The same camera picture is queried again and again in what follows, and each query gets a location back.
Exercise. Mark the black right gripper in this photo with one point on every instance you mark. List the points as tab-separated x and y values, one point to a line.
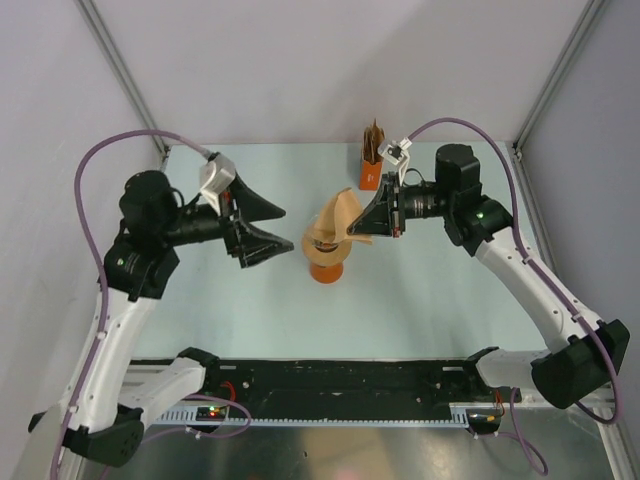
380	218

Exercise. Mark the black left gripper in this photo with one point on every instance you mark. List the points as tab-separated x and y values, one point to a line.
251	243

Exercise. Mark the brown paper coffee filter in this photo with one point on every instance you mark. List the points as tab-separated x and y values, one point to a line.
338	213

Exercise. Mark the clear glass dripper cone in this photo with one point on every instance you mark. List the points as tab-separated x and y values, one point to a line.
319	237

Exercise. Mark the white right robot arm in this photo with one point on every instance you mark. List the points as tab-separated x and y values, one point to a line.
583	352

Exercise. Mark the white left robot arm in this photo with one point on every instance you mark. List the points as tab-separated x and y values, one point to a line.
94	420

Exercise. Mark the orange coffee filter box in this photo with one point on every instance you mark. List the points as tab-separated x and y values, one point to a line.
370	174

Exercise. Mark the orange glass carafe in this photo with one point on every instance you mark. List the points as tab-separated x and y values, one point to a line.
326	274

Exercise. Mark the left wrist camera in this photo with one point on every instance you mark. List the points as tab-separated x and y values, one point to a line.
215	177

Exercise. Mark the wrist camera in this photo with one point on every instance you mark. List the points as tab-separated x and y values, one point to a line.
215	177
397	153

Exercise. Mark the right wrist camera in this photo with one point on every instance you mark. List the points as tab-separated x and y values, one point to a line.
397	153

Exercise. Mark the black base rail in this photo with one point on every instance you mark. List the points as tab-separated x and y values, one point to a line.
360	406

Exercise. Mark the white cable duct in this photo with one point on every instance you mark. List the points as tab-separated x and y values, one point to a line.
191	415

